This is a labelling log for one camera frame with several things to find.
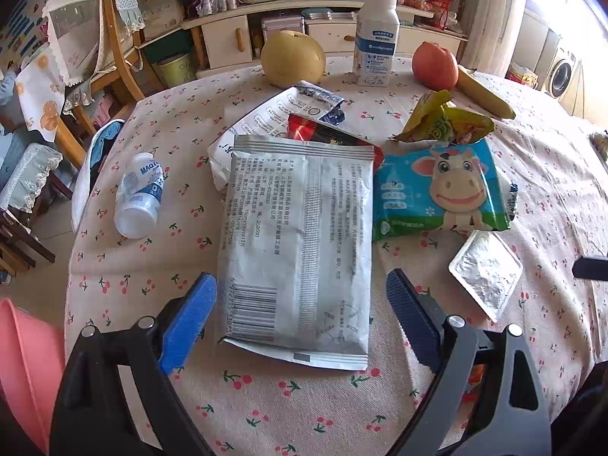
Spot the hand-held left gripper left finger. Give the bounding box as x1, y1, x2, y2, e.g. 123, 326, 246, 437
50, 272, 218, 456

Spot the cream wooden cabinet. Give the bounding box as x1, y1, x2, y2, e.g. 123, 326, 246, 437
183, 0, 469, 77

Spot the cardboard box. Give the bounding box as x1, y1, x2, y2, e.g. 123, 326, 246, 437
140, 0, 186, 41

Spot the washing machine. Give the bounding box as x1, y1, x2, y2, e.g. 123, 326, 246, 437
546, 47, 583, 100

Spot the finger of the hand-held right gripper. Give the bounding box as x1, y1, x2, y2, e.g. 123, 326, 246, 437
572, 256, 608, 281

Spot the pink metal case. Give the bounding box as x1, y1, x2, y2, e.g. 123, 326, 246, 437
260, 15, 305, 46

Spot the white curtain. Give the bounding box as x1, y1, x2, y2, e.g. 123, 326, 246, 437
463, 0, 530, 77

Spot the red black snack packet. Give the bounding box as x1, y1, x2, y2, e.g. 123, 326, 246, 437
286, 113, 385, 172

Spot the grey printed wipes packet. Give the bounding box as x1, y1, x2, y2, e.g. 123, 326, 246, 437
216, 134, 376, 372

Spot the white lace cover cloth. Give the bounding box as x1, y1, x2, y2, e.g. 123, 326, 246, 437
43, 0, 108, 86

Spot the red shopping bag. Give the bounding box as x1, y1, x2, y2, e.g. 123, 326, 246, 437
506, 69, 540, 89

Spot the orange print cloth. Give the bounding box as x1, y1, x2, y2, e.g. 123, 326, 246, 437
14, 45, 67, 143

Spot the yellow banana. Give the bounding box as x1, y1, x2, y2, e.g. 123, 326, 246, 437
455, 64, 516, 119

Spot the white milk bottle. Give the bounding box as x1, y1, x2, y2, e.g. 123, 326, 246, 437
354, 0, 400, 87

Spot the blue white cloth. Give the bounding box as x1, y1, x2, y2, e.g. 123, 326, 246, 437
71, 120, 125, 233

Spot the row of silver tins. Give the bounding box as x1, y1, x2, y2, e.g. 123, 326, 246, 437
197, 0, 238, 15

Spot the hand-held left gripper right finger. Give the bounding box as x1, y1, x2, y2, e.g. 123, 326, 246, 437
386, 268, 554, 456

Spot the green lace chair cloth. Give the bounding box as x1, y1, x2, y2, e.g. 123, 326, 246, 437
105, 0, 146, 34

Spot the small blue label plastic bottle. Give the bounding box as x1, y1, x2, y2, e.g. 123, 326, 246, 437
114, 152, 165, 239

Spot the wooden chair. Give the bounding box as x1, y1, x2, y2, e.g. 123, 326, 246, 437
54, 0, 148, 167

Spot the square silver foil container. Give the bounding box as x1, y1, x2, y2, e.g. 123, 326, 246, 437
449, 229, 523, 324

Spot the yellow snack wrapper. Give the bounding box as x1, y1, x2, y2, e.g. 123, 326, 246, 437
390, 89, 496, 146

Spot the blue cow print wipes packet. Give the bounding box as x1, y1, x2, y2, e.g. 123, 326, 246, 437
372, 139, 518, 242

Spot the red apple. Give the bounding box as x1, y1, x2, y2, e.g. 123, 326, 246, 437
411, 42, 459, 91

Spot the cherry print tablecloth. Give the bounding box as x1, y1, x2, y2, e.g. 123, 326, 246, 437
64, 54, 608, 456

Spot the pink plastic basin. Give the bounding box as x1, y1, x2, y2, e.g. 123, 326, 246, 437
0, 298, 65, 454

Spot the green lace seat cushion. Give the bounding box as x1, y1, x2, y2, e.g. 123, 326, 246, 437
0, 142, 65, 214

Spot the yellow pear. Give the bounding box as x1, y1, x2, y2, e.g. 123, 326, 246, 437
260, 30, 326, 89

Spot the green bucket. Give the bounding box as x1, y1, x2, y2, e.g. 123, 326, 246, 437
154, 52, 195, 89

